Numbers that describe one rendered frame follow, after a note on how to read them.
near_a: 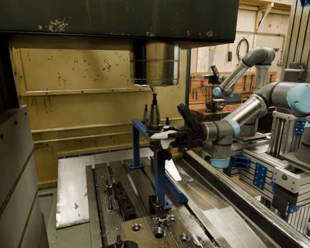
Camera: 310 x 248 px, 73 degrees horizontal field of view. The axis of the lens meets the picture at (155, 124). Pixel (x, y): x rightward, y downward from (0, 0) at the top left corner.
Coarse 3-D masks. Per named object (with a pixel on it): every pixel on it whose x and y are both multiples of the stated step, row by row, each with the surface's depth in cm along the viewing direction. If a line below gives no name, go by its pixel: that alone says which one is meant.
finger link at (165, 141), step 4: (164, 132) 70; (168, 132) 70; (172, 132) 70; (152, 136) 69; (156, 136) 69; (160, 136) 69; (164, 136) 69; (160, 140) 70; (164, 140) 70; (168, 140) 71; (172, 140) 72; (164, 144) 71; (168, 144) 72; (164, 148) 71
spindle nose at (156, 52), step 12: (132, 48) 60; (144, 48) 58; (156, 48) 57; (168, 48) 58; (180, 48) 63; (132, 60) 62; (144, 60) 59; (156, 60) 58; (168, 60) 59; (132, 72) 63; (144, 72) 60; (156, 72) 59; (168, 72) 60; (132, 84) 65; (144, 84) 61; (156, 84) 60; (168, 84) 61
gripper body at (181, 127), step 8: (176, 128) 73; (184, 128) 73; (200, 128) 77; (184, 136) 74; (192, 136) 77; (200, 136) 78; (176, 144) 74; (184, 144) 76; (192, 144) 77; (200, 144) 78
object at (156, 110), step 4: (152, 104) 69; (152, 108) 69; (156, 108) 69; (152, 112) 69; (156, 112) 69; (152, 116) 69; (156, 116) 69; (152, 120) 69; (156, 120) 69; (160, 120) 71; (152, 124) 70; (156, 124) 70
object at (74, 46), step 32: (0, 0) 40; (32, 0) 42; (64, 0) 44; (96, 0) 45; (128, 0) 48; (160, 0) 50; (192, 0) 52; (224, 0) 55; (0, 32) 42; (32, 32) 43; (64, 32) 45; (96, 32) 47; (128, 32) 49; (160, 32) 52; (192, 32) 55; (224, 32) 58
